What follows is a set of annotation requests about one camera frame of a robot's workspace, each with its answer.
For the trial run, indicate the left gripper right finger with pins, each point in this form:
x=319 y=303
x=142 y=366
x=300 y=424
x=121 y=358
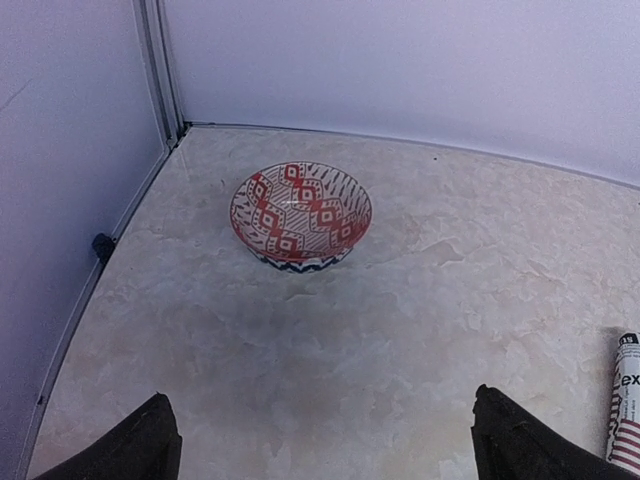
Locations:
x=511 y=444

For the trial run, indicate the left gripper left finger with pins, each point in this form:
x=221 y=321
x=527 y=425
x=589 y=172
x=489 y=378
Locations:
x=145 y=445

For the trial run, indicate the newspaper print glasses case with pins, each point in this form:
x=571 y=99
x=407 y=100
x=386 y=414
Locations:
x=623 y=441

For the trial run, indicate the red white patterned bowl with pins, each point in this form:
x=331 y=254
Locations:
x=300 y=216

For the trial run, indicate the small black wall clip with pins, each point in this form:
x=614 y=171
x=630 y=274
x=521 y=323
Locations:
x=103 y=246

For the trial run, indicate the left aluminium corner post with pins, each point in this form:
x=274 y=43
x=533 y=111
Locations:
x=158 y=61

